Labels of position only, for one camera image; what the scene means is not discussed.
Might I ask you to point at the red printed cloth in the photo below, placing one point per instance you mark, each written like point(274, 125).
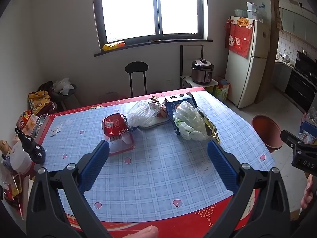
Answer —
point(239, 39)

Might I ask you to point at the person's left hand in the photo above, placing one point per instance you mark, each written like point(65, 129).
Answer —
point(145, 233)

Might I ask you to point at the upper kitchen cabinets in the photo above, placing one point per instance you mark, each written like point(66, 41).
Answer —
point(297, 22)

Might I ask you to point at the red snack packets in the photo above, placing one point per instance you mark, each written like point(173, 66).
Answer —
point(26, 121)

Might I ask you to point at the person's right hand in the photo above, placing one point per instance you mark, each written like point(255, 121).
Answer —
point(308, 193)

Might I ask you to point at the crumpled brown paper wrapper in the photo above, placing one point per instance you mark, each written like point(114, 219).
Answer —
point(161, 107)

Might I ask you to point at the pink plastic bin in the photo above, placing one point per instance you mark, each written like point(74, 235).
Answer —
point(267, 131)

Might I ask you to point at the black framed window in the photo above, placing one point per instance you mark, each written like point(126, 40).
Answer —
point(153, 7)

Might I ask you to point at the yellow snack packets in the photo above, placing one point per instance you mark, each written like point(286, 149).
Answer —
point(39, 101)

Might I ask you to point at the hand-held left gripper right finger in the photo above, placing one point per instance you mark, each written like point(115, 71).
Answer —
point(221, 164)

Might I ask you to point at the black metal rack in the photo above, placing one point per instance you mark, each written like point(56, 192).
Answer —
point(181, 64)

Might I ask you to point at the silver black rice cooker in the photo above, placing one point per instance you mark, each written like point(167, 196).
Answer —
point(201, 73)

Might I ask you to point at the clear tray with red rim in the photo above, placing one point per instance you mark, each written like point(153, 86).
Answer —
point(122, 145)

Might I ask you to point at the black bottle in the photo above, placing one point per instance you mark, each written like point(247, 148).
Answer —
point(33, 148)

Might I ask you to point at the white crumpled plastic bag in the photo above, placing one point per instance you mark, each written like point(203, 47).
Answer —
point(63, 85)

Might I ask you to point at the clear containers on refrigerator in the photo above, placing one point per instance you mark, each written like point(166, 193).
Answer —
point(251, 10)

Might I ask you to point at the small white side table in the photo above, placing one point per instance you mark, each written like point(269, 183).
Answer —
point(188, 81)

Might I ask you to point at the red foil snack bag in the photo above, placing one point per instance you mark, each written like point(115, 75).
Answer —
point(115, 126)

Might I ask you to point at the metal tin box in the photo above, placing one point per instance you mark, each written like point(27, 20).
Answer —
point(40, 126)

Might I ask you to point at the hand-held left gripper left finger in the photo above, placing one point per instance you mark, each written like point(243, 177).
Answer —
point(95, 163)

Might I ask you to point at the gold foil wrapper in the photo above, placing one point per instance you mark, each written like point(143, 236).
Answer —
point(210, 129)

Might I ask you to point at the white round pot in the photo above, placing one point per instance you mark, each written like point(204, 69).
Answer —
point(21, 158)

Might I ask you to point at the small white packet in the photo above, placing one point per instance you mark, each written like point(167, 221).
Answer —
point(56, 131)

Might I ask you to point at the green printed bag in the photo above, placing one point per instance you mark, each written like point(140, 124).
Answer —
point(221, 90)

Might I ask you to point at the yellow snack bag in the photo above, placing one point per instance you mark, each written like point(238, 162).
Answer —
point(114, 45)

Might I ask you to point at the blue cardboard box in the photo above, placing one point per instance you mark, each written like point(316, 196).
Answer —
point(173, 104)

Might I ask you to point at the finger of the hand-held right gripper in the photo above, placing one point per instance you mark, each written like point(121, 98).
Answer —
point(288, 136)

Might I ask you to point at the clear ribbed plastic container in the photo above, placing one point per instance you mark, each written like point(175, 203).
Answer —
point(143, 112)

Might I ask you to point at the white green plastic bag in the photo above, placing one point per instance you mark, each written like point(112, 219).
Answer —
point(189, 121)

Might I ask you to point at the black round-back chair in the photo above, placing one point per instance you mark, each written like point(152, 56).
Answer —
point(136, 68)

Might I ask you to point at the black kitchen stove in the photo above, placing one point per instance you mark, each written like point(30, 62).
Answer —
point(302, 84)

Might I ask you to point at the white refrigerator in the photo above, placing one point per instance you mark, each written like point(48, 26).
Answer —
point(250, 79)

